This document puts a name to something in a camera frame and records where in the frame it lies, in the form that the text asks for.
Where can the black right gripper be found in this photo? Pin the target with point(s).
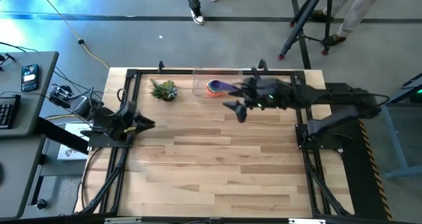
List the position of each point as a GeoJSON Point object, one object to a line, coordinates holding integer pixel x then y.
{"type": "Point", "coordinates": [270, 92]}

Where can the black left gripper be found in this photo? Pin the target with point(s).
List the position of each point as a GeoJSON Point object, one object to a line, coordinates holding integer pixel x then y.
{"type": "Point", "coordinates": [130, 118]}

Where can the orange measuring cup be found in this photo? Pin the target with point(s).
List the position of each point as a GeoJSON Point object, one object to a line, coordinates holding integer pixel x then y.
{"type": "Point", "coordinates": [217, 95]}

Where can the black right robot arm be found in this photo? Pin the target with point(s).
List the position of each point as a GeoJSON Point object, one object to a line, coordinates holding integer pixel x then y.
{"type": "Point", "coordinates": [343, 115]}

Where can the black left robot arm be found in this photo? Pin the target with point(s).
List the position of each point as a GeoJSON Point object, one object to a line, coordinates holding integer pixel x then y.
{"type": "Point", "coordinates": [105, 118]}

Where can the clear plastic basket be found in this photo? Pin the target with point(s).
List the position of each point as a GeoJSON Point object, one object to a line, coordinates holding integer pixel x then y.
{"type": "Point", "coordinates": [201, 82]}

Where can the potted succulent plant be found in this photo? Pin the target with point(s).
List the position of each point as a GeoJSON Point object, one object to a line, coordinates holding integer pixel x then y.
{"type": "Point", "coordinates": [168, 92]}

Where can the white printed paper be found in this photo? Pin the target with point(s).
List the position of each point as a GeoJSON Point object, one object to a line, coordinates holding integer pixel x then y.
{"type": "Point", "coordinates": [72, 155]}

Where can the black support beam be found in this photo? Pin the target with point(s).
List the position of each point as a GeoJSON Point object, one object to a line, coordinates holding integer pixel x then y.
{"type": "Point", "coordinates": [59, 135]}

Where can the person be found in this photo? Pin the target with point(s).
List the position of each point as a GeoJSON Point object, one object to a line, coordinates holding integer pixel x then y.
{"type": "Point", "coordinates": [197, 13]}
{"type": "Point", "coordinates": [354, 13]}

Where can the grey desk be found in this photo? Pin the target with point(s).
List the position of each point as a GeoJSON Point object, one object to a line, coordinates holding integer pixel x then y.
{"type": "Point", "coordinates": [33, 108]}
{"type": "Point", "coordinates": [19, 171]}

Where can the black smartphone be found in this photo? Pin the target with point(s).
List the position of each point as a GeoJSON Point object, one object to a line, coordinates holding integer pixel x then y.
{"type": "Point", "coordinates": [29, 79]}

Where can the black caster wheel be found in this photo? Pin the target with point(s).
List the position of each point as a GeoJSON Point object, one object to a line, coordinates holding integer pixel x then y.
{"type": "Point", "coordinates": [41, 204]}

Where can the black keyboard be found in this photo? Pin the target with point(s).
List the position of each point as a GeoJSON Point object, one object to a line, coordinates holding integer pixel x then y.
{"type": "Point", "coordinates": [8, 112]}

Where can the black hazard-striped floor mat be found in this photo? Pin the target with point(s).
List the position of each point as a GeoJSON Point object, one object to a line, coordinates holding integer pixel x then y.
{"type": "Point", "coordinates": [356, 171]}

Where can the blue-grey metal cart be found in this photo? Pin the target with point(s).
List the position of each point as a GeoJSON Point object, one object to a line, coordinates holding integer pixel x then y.
{"type": "Point", "coordinates": [394, 140]}

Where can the black table frame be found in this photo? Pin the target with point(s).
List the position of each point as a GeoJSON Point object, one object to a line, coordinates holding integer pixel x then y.
{"type": "Point", "coordinates": [158, 72]}

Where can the silver metal bracket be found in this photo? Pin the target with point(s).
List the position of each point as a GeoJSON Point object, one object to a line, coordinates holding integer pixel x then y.
{"type": "Point", "coordinates": [122, 220]}

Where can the black camera tripod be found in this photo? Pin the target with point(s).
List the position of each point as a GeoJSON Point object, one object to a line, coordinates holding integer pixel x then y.
{"type": "Point", "coordinates": [301, 19]}

